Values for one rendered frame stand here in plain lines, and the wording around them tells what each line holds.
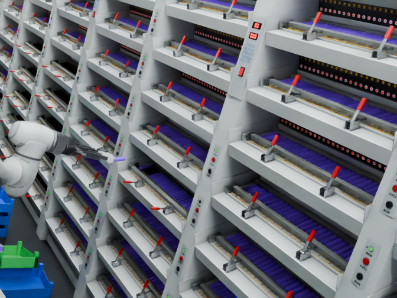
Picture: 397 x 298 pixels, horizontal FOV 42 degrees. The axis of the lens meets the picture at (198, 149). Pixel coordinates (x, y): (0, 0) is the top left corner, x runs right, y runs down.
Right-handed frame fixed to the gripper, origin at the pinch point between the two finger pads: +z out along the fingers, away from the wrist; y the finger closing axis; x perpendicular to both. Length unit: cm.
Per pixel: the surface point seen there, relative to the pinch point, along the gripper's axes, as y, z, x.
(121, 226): -4.0, 19.1, 28.0
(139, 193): -10.9, 16.1, 8.6
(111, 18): 80, 15, -57
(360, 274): -123, 10, -19
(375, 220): -121, 8, -32
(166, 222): -35.6, 16.5, 9.9
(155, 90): 8.5, 14.5, -33.7
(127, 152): 12.7, 17.1, -1.8
